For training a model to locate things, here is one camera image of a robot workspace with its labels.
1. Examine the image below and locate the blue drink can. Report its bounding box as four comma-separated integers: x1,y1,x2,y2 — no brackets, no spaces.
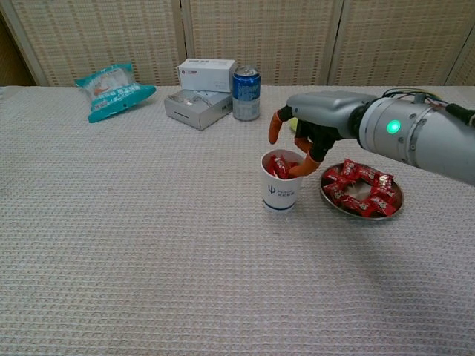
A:
232,65,261,122

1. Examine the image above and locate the beige woven fringed tablecloth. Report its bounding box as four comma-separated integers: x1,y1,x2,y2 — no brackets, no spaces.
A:
0,84,475,356

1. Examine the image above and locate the woven bamboo screen panel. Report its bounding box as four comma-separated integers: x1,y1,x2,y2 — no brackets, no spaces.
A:
328,0,475,88
180,0,344,88
445,35,475,88
0,0,189,88

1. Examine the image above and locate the white paper cup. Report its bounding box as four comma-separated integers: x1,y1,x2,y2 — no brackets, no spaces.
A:
260,148,309,214

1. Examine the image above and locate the teal snack bag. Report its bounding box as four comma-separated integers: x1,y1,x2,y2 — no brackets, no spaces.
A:
74,62,157,123

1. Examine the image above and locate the silver orange-tipped right robot hand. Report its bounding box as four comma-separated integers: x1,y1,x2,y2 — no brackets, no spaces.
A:
268,91,378,177

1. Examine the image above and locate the bowl of red candies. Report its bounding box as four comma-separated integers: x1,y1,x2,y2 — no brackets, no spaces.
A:
319,162,404,220

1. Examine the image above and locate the white cardboard box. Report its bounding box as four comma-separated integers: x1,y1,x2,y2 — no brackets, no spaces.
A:
176,58,237,93

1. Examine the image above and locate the brown wooden panel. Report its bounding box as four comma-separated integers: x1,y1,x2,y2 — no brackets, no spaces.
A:
0,16,40,88

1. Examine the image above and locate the grey flat box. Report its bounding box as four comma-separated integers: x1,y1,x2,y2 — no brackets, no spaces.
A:
163,88,234,131

